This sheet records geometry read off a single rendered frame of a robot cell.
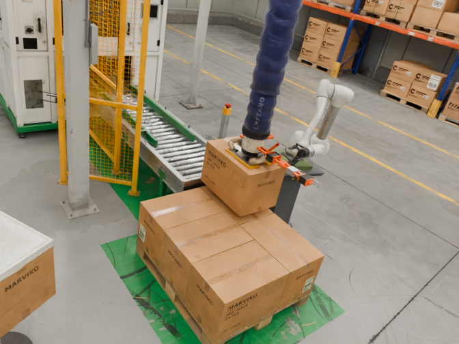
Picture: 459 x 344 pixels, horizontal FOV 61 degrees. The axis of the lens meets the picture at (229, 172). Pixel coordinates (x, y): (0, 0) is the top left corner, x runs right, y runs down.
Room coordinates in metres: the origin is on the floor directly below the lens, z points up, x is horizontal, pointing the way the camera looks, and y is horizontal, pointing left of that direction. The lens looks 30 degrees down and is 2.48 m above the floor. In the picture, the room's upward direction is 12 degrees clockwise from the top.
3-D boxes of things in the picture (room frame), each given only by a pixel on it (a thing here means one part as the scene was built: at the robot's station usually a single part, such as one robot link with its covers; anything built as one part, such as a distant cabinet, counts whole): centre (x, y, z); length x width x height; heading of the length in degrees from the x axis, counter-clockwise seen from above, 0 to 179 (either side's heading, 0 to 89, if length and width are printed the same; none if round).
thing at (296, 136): (3.52, -0.60, 0.97); 0.18 x 0.16 x 0.22; 94
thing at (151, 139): (4.13, 1.37, 0.60); 1.60 x 0.10 x 0.09; 43
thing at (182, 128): (4.49, 0.98, 0.60); 1.60 x 0.10 x 0.09; 43
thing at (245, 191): (2.94, -0.10, 0.82); 0.60 x 0.40 x 0.40; 42
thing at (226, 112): (3.96, 0.16, 0.50); 0.07 x 0.07 x 1.00; 43
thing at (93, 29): (3.12, 1.31, 1.62); 0.20 x 0.05 x 0.30; 43
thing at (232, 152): (2.83, -0.07, 1.04); 0.34 x 0.10 x 0.05; 42
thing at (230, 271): (2.52, -0.10, 0.34); 1.20 x 1.00 x 0.40; 43
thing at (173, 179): (3.83, 1.17, 0.50); 2.31 x 0.05 x 0.19; 43
